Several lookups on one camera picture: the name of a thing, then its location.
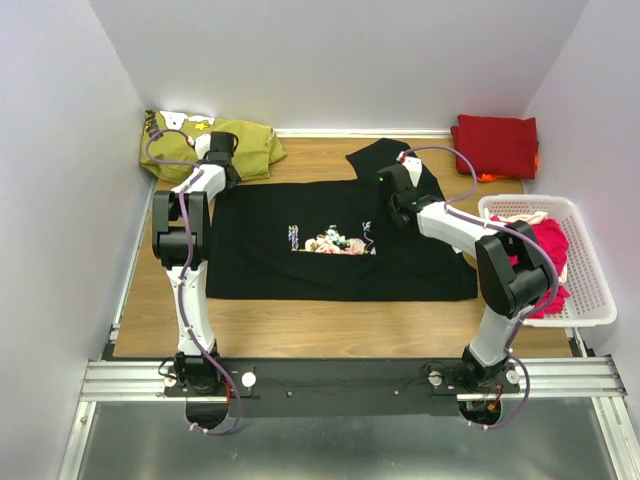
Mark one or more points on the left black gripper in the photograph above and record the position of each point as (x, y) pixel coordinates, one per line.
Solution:
(236, 179)

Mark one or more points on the black floral t-shirt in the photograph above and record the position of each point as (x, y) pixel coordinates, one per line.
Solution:
(329, 240)

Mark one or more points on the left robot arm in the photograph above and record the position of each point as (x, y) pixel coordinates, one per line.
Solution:
(181, 241)

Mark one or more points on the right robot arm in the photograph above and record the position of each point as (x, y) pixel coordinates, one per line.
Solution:
(514, 271)

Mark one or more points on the olive green folded t-shirt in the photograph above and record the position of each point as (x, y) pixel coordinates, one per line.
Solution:
(164, 151)

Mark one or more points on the orange folded t-shirt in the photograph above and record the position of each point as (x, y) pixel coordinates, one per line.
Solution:
(487, 176)

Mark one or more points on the red folded t-shirt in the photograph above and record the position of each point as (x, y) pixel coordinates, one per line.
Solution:
(498, 147)

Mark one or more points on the pink t-shirt in basket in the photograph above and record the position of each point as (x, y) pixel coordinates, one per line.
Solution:
(554, 242)

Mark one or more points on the white plastic basket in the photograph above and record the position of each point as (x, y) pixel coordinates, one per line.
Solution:
(590, 303)

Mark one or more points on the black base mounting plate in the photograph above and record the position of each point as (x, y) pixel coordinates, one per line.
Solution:
(305, 387)

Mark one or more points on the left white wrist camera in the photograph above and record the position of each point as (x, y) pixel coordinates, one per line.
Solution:
(200, 145)

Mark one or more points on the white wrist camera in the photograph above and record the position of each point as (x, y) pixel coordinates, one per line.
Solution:
(413, 166)
(200, 145)

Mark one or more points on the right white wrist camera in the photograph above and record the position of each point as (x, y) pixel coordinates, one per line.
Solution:
(413, 166)

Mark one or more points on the aluminium frame rail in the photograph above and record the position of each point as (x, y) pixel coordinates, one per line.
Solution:
(569, 420)

